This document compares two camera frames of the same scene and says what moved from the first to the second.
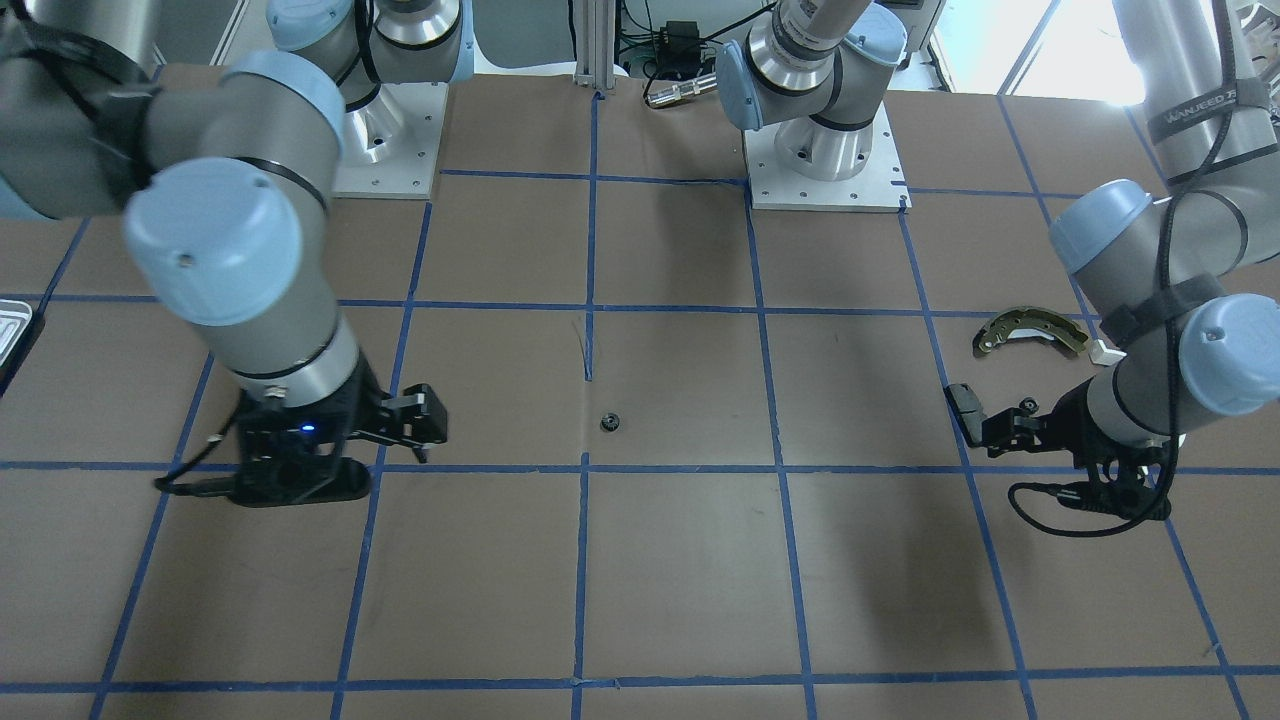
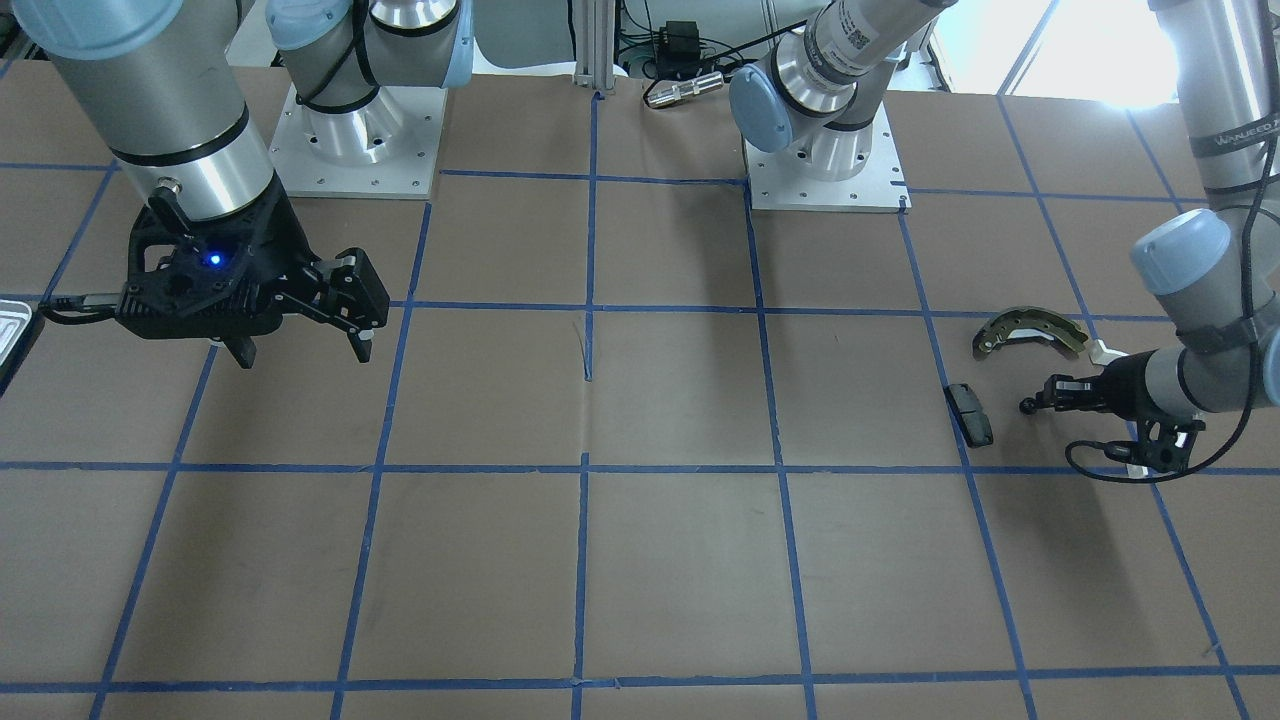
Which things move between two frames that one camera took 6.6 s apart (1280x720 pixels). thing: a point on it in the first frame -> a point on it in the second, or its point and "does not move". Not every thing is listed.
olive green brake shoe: x=1028 y=322 does not move
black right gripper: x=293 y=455 -> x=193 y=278
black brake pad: x=967 y=411 does not move
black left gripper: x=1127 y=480 -> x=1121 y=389
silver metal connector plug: x=682 y=90 does not move
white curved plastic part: x=1099 y=354 does not move
